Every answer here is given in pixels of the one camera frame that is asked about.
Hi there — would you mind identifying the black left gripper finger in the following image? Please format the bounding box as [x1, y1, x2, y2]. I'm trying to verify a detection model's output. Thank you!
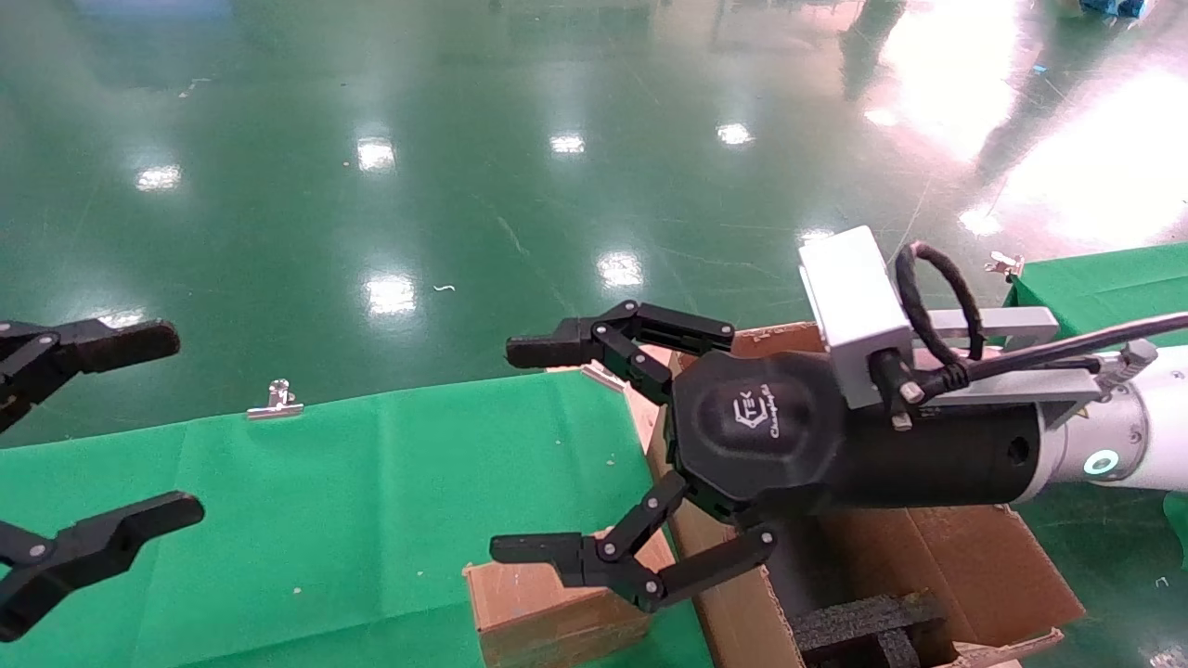
[0, 492, 205, 643]
[0, 318, 181, 432]

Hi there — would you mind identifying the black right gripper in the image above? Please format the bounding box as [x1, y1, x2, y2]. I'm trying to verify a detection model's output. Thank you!
[489, 300, 1045, 613]

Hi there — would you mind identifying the small taped cardboard box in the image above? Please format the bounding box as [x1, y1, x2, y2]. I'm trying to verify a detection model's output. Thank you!
[464, 529, 680, 668]

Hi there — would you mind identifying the large open cardboard carton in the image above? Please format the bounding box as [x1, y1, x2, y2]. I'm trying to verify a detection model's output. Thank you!
[640, 320, 1087, 668]

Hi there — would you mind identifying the green table cloth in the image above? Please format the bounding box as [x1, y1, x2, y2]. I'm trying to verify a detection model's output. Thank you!
[0, 371, 716, 668]
[1001, 243, 1188, 352]

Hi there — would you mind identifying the black notched foam block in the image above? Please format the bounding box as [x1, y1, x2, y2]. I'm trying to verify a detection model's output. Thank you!
[791, 594, 949, 668]

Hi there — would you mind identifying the light green fabric piece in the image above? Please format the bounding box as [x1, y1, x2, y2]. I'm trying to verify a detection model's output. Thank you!
[1163, 490, 1188, 569]

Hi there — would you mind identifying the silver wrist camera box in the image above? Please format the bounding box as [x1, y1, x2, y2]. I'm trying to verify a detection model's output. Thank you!
[798, 225, 915, 409]

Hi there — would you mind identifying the silver camera mounting bracket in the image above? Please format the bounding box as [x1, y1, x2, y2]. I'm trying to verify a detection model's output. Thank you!
[914, 306, 1110, 430]

